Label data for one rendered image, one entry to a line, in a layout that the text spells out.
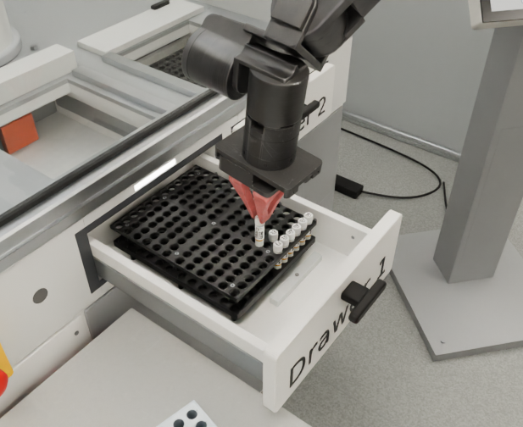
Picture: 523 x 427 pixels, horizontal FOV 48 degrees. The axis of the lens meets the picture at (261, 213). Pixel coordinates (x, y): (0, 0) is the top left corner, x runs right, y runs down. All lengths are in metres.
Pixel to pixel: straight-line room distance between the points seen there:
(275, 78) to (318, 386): 1.27
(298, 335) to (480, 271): 1.40
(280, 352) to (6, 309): 0.34
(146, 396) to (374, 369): 1.06
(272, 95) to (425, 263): 1.53
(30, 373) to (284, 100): 0.51
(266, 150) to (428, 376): 1.29
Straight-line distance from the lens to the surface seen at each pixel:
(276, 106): 0.56
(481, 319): 1.93
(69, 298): 0.84
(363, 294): 0.71
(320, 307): 0.67
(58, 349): 0.88
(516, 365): 1.90
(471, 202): 1.77
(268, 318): 0.77
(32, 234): 0.75
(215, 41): 0.60
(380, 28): 2.52
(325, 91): 1.15
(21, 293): 0.78
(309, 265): 0.82
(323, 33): 0.57
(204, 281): 0.74
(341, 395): 1.71
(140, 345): 0.86
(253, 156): 0.61
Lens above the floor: 1.44
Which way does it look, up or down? 41 degrees down
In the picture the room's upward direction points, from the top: straight up
